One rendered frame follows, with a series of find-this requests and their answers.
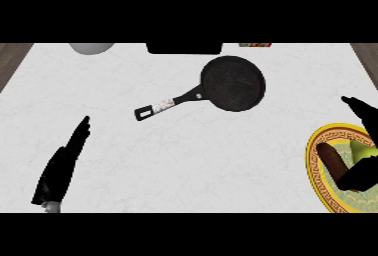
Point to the brown sweet potato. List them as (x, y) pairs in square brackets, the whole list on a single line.
[(333, 161)]

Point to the black frying pan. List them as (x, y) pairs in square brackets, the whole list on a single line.
[(231, 84)]

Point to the red and green box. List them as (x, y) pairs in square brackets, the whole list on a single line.
[(255, 44)]

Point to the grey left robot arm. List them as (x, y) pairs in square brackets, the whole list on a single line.
[(52, 207)]

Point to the yellow patterned plate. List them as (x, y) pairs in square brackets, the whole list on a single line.
[(323, 173)]

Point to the black rectangular appliance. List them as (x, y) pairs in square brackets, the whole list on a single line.
[(185, 48)]

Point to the pale grey round bowl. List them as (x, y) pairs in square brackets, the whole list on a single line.
[(92, 48)]

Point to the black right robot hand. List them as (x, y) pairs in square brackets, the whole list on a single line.
[(362, 176)]

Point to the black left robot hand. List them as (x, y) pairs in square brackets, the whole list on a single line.
[(61, 166)]

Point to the green vegetable piece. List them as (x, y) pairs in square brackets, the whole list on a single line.
[(362, 151)]

